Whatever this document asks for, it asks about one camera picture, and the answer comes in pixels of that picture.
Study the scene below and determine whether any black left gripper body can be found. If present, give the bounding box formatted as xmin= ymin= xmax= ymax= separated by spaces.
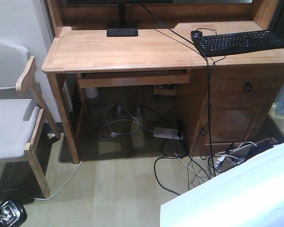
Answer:
xmin=0 ymin=198 xmax=27 ymax=227

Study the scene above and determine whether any white paper stack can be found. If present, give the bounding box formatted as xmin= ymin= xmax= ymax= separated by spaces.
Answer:
xmin=160 ymin=143 xmax=284 ymax=227

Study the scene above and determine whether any wooden desk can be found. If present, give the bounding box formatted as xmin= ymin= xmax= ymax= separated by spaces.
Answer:
xmin=42 ymin=0 xmax=284 ymax=163

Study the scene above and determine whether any grey cushioned wooden chair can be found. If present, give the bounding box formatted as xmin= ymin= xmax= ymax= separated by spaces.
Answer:
xmin=0 ymin=43 xmax=61 ymax=198

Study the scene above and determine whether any keyboard tray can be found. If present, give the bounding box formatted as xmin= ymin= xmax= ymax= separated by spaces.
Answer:
xmin=78 ymin=70 xmax=190 ymax=88

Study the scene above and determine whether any white power strip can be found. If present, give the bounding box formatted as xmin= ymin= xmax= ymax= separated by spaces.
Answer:
xmin=153 ymin=127 xmax=183 ymax=140

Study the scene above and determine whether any black monitor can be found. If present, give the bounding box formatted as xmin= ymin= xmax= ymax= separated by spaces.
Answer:
xmin=67 ymin=0 xmax=173 ymax=37

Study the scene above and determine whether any black computer mouse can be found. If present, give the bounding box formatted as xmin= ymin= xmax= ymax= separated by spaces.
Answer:
xmin=191 ymin=30 xmax=203 ymax=41

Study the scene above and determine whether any black keyboard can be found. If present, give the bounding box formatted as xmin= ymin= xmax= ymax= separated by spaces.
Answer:
xmin=193 ymin=30 xmax=284 ymax=57

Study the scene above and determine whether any grey floor cable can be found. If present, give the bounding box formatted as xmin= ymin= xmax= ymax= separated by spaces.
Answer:
xmin=0 ymin=104 xmax=116 ymax=201

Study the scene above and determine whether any black monitor cable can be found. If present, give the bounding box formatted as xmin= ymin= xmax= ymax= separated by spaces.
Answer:
xmin=138 ymin=2 xmax=216 ymax=178

